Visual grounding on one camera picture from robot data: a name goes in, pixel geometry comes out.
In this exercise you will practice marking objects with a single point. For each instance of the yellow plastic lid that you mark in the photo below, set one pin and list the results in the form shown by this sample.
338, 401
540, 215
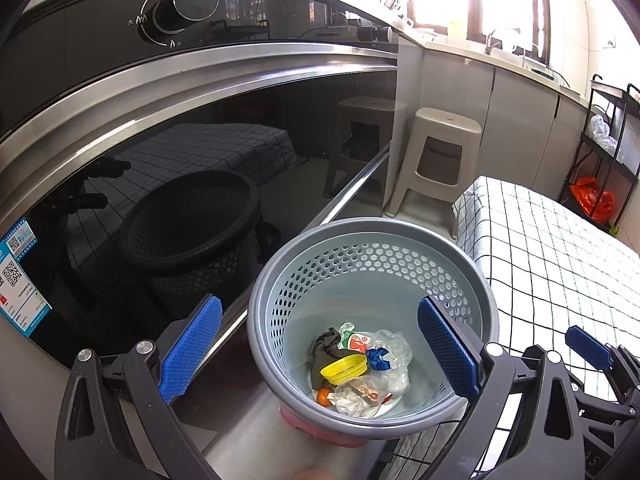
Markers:
345, 366

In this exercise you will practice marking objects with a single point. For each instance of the beige kitchen cabinet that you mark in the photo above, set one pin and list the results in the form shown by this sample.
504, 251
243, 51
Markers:
515, 120

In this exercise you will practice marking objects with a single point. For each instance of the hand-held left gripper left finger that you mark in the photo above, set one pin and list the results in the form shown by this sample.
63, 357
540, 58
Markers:
192, 347

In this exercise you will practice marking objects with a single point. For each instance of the black built-in stove unit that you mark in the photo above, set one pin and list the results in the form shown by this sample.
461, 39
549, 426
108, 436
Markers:
150, 185

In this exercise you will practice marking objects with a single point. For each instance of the white black-checked tablecloth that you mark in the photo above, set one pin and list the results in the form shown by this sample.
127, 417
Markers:
540, 260

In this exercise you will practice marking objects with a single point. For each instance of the grey perforated plastic basket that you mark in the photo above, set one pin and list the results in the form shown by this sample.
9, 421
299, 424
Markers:
370, 280

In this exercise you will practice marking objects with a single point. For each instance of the black metal shelf rack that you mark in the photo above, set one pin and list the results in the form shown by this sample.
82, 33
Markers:
590, 160

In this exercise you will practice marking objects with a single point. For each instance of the clear plastic bag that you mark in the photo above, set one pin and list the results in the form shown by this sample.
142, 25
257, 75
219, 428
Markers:
397, 360

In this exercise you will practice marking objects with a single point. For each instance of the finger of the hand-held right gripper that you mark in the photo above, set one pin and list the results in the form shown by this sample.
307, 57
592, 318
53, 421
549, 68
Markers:
587, 345

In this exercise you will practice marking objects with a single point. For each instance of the green and red carton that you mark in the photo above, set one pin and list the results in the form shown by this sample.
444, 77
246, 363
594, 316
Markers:
357, 342

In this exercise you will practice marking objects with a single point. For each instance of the red plastic bag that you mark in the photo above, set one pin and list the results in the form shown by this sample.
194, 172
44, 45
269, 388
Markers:
592, 197

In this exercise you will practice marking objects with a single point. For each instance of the beige plastic stool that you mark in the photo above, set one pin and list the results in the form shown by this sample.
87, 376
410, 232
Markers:
440, 160

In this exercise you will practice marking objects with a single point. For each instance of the yellow detergent bottle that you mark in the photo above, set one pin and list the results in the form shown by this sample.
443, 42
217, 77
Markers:
455, 27

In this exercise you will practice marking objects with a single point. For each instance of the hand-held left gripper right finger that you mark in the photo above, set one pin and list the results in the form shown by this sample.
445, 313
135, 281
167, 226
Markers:
447, 347

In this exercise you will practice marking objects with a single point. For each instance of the black stove knob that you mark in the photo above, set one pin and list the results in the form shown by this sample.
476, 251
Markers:
375, 34
185, 2

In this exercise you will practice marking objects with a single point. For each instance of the orange peel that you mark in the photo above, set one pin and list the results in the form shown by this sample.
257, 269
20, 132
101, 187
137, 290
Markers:
325, 396

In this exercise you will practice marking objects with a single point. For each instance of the white tissue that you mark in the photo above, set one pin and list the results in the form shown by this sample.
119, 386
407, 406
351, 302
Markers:
347, 400

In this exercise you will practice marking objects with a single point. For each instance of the clear bag on rack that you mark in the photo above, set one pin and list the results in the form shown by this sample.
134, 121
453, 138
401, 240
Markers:
602, 132

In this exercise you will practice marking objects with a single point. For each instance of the dark grey cloth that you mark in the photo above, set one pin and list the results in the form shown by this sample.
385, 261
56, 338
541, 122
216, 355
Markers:
325, 355

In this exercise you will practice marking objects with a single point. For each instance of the blue label sticker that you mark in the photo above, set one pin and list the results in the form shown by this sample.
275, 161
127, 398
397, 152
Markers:
20, 280

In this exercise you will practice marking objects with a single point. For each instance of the chrome kitchen faucet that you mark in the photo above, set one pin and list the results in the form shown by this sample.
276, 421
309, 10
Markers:
492, 40

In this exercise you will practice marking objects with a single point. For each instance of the blue plastic scrap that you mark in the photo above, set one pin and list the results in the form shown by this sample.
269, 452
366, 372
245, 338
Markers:
380, 357

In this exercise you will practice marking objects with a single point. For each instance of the printed snack wrapper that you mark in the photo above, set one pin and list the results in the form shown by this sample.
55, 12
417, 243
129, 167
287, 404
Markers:
367, 390

